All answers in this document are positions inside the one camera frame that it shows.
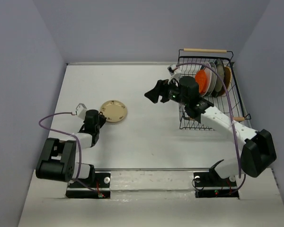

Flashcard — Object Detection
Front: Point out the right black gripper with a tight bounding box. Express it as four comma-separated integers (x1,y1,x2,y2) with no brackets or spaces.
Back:
144,77,189,106

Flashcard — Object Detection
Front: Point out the small cream floral plate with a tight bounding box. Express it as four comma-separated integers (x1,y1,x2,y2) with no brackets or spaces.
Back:
100,100,128,123

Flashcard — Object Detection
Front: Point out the orange plate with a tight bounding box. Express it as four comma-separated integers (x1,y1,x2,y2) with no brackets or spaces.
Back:
195,70,207,93

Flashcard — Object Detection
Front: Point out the teal rim Hao Wei plate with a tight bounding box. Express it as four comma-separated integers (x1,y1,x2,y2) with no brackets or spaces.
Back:
206,62,217,96

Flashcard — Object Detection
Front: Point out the black rimmed beige plate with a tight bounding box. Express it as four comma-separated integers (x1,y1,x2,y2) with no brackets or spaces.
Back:
212,59,224,97

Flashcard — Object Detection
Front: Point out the woven bamboo round plate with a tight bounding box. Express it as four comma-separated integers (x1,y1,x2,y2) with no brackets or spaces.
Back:
223,66,232,89

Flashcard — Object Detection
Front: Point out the white plate teal red rim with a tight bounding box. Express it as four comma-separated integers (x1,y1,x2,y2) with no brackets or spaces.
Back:
201,62,212,96

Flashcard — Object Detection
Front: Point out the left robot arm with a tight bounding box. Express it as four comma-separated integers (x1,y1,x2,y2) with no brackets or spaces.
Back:
35,110,106,187

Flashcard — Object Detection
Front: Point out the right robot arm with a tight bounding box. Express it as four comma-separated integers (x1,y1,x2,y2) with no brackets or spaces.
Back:
144,76,276,185

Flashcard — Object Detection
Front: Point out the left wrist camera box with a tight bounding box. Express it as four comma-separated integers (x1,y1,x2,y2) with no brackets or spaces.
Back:
76,103,87,120

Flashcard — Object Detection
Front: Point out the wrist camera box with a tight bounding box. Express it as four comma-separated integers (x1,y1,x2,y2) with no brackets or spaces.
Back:
76,103,87,120
167,64,181,83

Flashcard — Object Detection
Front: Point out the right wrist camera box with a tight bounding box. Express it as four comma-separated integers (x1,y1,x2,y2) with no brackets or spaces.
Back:
167,64,181,83

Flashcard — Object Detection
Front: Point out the black wire dish rack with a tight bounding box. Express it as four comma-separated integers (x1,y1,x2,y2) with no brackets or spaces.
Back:
177,48,251,131

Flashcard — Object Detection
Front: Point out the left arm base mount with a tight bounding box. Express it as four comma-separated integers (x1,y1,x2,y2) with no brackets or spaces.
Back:
65,171,111,199

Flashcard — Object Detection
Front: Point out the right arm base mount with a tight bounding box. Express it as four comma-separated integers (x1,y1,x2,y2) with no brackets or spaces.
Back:
192,172,239,198

